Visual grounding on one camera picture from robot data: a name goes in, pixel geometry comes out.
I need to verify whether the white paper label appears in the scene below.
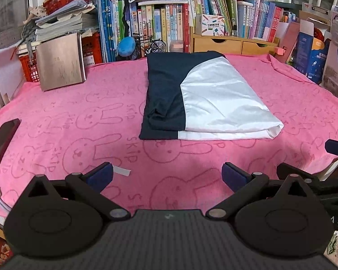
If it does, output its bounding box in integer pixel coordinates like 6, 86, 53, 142
113, 165, 132, 177

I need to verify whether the stack of papers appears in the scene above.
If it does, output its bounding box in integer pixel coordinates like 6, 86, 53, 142
17, 0, 100, 55

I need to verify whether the row of colourful picture books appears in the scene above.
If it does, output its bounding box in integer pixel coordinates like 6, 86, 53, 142
124, 1, 190, 58

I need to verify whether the round blue plush ball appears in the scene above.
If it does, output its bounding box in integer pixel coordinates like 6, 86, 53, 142
117, 36, 136, 57

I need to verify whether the row of thin blue books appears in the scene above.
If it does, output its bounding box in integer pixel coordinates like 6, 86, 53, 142
98, 0, 126, 62

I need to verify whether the red patterned rug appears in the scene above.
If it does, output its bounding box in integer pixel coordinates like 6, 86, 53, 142
0, 231, 16, 269

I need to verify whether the navy and white jacket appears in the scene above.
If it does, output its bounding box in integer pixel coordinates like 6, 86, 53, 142
139, 51, 284, 141

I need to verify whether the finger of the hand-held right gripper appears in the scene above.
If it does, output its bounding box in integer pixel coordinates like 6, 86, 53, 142
325, 139, 338, 158
276, 162, 321, 187

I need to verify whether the wooden drawer organizer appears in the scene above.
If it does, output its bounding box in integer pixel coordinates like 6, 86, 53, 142
190, 27, 281, 56

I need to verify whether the miniature bicycle model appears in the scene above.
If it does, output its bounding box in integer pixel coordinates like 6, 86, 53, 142
132, 32, 167, 59

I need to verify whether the red plastic basket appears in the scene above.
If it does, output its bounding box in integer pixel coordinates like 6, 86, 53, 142
43, 0, 91, 15

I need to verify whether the white printed cardboard box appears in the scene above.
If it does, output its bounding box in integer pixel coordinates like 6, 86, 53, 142
201, 14, 226, 36

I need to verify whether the brown hardcover book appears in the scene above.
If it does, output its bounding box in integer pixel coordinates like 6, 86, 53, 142
36, 32, 87, 92

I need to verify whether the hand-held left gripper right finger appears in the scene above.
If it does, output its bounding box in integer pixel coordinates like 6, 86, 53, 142
206, 162, 313, 220

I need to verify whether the blue cardboard box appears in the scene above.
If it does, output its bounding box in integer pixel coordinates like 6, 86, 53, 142
294, 19, 331, 80

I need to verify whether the red plastic crate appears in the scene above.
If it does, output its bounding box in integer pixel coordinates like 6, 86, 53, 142
18, 32, 103, 83

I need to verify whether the brown cardboard box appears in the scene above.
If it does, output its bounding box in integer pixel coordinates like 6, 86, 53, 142
299, 2, 332, 34

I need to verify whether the row of pastel spine books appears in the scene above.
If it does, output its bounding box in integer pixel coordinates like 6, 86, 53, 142
237, 0, 283, 43

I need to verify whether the pink folder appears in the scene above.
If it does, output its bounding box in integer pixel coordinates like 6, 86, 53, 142
276, 22, 301, 64

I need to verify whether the pink rabbit printed blanket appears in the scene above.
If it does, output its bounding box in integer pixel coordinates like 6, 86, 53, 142
0, 52, 338, 225

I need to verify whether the window with grille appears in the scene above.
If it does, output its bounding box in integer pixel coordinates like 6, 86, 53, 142
0, 0, 30, 52

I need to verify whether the white paper bag teal handle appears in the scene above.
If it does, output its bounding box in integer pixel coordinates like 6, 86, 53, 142
319, 38, 338, 104

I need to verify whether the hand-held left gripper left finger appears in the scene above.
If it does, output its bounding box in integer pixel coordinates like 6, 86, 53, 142
25, 162, 131, 221

